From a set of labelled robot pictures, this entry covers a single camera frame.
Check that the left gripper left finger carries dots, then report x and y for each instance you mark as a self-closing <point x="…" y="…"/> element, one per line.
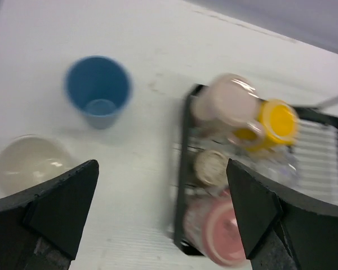
<point x="41" y="227"/>

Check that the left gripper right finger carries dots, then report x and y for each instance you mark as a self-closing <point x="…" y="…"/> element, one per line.
<point x="281" y="228"/>

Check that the clear glass cup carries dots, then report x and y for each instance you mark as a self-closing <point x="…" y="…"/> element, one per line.
<point x="278" y="164"/>

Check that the white faceted mug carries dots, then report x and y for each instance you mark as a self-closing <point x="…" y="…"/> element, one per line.
<point x="30" y="160"/>

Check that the pink floral mug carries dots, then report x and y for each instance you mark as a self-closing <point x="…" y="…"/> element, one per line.
<point x="210" y="225"/>

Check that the speckled small ceramic cup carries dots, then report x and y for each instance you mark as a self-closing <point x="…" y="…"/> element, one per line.
<point x="210" y="168"/>

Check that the tall beige pink mug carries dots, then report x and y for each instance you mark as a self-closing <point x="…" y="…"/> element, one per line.
<point x="230" y="101"/>

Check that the blue plastic cup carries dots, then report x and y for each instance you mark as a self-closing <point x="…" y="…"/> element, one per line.
<point x="100" y="88"/>

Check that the yellow mug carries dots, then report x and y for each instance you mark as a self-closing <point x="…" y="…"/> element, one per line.
<point x="279" y="127"/>

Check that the black wire dish rack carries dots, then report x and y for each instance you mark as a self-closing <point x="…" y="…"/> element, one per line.
<point x="316" y="151"/>

